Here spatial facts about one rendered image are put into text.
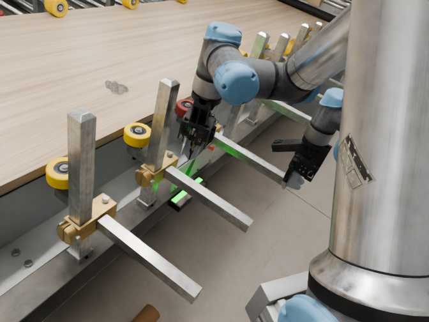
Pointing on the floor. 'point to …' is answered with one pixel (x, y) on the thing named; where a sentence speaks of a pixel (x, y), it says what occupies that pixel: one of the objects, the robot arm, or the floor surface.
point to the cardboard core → (147, 314)
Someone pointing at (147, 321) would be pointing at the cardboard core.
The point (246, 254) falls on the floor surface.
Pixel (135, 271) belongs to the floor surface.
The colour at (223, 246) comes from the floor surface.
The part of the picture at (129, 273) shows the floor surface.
